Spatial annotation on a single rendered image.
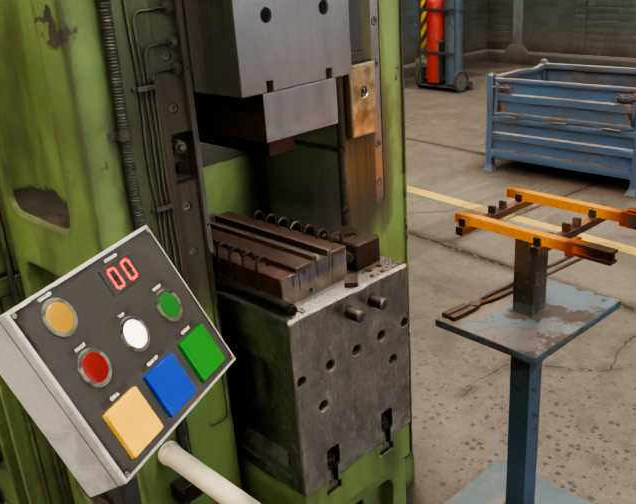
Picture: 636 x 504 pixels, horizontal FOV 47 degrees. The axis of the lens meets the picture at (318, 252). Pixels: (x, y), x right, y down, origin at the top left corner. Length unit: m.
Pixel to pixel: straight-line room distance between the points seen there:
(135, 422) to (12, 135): 0.84
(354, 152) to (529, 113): 3.74
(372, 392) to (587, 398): 1.35
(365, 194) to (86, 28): 0.84
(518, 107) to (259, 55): 4.24
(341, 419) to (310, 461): 0.12
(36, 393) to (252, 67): 0.70
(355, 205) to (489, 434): 1.17
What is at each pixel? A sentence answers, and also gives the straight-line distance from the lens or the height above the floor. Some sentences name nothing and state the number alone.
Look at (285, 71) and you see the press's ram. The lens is 1.46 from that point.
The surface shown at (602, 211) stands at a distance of 1.93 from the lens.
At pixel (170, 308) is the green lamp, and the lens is 1.23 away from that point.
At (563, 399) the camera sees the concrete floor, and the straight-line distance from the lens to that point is 2.96.
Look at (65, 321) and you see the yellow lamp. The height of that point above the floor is 1.16.
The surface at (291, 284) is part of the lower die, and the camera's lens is 1.56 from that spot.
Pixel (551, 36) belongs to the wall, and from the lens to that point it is 10.50.
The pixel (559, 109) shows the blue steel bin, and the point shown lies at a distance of 5.39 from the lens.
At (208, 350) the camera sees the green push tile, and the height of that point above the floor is 1.01.
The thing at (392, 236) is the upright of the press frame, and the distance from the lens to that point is 2.03.
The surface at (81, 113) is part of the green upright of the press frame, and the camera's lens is 1.38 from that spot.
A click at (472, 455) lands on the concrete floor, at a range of 2.64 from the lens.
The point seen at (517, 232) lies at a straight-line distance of 1.77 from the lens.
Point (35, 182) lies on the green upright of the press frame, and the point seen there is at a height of 1.18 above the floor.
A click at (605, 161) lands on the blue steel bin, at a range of 5.30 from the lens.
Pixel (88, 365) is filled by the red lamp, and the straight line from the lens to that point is 1.08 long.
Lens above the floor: 1.60
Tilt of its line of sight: 22 degrees down
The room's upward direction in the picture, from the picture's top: 4 degrees counter-clockwise
